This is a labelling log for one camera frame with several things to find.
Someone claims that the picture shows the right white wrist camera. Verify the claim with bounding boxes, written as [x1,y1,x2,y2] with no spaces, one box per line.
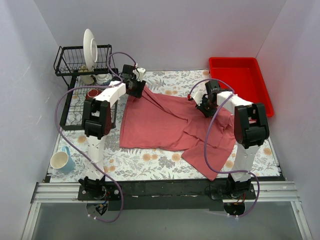
[187,91,206,106]

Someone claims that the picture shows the red ceramic bowl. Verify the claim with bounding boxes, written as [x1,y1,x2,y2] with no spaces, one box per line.
[85,89,102,100]

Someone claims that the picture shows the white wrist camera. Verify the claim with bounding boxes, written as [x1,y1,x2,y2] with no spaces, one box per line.
[133,67,146,82]
[187,91,206,106]

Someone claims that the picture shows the black wire dish rack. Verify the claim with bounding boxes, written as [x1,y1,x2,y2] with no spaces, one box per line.
[53,44,119,131]

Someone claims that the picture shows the blue white floral teapot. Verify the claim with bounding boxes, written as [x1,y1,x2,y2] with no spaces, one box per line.
[91,73,112,86]

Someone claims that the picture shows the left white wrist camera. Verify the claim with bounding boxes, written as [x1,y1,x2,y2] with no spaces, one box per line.
[133,67,146,82]

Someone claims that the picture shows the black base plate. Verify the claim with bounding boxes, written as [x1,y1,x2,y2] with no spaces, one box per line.
[77,178,257,211]

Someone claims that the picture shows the floral table mat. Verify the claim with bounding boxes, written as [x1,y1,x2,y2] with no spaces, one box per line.
[47,70,281,183]

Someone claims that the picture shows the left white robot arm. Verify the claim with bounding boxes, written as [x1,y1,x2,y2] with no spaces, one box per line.
[82,64,146,180]

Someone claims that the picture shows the pink red t shirt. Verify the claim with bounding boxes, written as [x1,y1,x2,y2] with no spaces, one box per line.
[119,87,236,181]

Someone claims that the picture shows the red plastic bin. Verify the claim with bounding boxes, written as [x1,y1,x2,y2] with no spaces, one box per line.
[208,57,274,118]

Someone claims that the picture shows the aluminium frame rail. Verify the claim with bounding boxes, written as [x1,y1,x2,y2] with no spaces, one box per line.
[22,177,312,240]

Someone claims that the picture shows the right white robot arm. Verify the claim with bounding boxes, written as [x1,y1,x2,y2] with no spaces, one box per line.
[187,78,270,199]

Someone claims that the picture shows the white ceramic plate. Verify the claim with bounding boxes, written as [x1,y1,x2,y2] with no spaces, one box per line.
[83,28,98,72]

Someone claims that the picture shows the blue white mug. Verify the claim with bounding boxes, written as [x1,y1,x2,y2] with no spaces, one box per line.
[50,146,75,174]

